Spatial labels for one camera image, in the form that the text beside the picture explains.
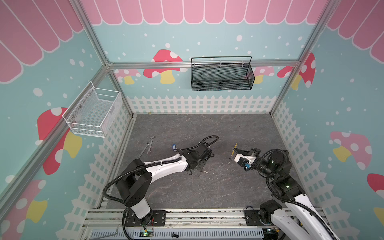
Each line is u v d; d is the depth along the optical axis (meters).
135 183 0.45
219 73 0.94
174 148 1.00
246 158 0.57
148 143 1.03
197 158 0.66
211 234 0.71
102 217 0.76
